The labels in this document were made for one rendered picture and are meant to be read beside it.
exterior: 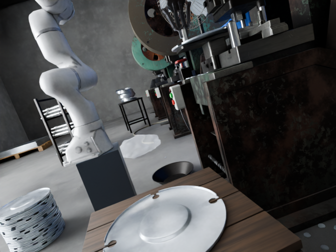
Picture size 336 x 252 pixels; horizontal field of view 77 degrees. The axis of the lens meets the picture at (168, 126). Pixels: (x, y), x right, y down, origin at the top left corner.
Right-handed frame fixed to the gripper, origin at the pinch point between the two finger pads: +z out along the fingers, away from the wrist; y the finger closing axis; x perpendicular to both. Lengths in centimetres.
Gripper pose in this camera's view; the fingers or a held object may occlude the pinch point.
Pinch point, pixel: (184, 37)
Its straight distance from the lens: 101.3
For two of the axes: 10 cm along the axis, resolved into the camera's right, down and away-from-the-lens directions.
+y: -9.5, 3.1, -0.9
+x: 1.4, 1.6, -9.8
